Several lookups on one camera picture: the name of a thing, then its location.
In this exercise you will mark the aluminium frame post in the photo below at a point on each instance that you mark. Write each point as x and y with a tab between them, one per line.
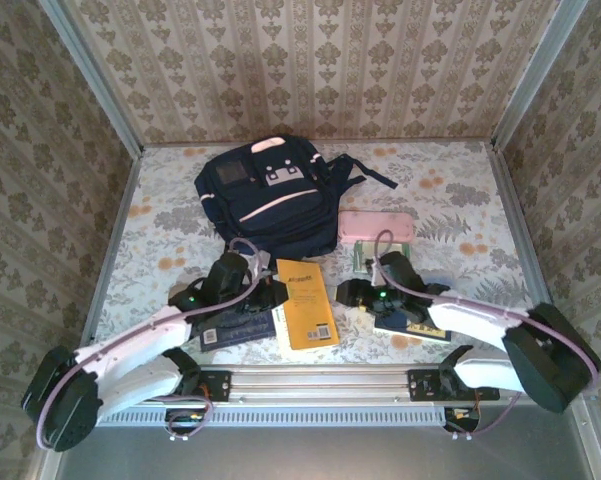
95	85
535	75

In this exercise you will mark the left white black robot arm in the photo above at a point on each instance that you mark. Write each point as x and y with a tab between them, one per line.
130	345

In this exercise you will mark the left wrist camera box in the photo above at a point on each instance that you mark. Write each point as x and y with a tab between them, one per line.
264	262

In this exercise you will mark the pink pencil case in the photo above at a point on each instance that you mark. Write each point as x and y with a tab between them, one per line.
375	225

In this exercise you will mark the aluminium front rail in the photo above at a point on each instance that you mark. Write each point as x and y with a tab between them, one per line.
320	385

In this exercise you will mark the green notebook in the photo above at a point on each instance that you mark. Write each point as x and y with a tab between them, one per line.
362	252

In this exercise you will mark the navy blue backpack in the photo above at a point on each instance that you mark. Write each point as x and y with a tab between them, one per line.
270	200

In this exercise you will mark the grey metal sheet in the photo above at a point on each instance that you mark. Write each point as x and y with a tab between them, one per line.
330	455

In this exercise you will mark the navy book with two barcodes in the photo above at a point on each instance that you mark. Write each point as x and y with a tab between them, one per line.
240	332

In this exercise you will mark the navy book with yellow label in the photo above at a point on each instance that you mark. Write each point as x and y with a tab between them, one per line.
395	327

